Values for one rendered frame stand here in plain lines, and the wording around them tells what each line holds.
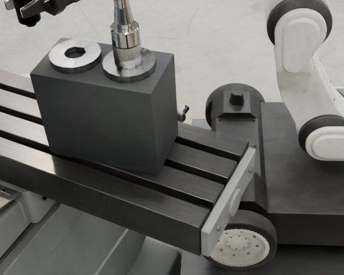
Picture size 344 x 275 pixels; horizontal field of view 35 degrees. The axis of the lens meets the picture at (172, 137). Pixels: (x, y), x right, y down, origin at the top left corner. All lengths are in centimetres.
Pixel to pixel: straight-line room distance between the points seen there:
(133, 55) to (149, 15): 249
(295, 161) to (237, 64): 141
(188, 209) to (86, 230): 55
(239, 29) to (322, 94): 184
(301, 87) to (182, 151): 45
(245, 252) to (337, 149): 36
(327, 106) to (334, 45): 171
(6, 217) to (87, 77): 37
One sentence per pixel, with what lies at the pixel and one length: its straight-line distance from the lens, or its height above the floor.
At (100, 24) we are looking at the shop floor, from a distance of 334.
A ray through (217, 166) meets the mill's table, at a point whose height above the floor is 95.
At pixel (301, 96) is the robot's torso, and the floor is 81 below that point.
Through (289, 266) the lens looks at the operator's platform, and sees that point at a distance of 156.
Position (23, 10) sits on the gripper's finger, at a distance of 116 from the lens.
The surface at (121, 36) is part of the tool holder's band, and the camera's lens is 88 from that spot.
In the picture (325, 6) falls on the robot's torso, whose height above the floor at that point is 106.
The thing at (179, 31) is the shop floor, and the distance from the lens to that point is 320.
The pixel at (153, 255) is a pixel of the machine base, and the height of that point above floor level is 20.
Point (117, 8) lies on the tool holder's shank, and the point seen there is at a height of 125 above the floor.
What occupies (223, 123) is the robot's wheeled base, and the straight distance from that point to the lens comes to 165.
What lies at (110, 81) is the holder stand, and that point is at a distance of 91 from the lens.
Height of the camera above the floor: 167
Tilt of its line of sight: 42 degrees down
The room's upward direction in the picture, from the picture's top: 4 degrees counter-clockwise
